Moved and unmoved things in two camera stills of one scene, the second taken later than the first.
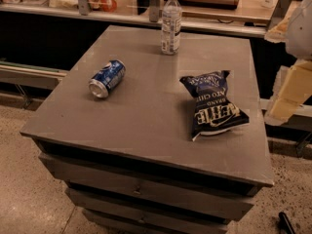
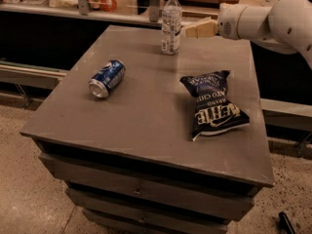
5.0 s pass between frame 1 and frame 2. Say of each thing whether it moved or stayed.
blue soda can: stayed
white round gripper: moved
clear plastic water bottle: stayed
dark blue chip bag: stayed
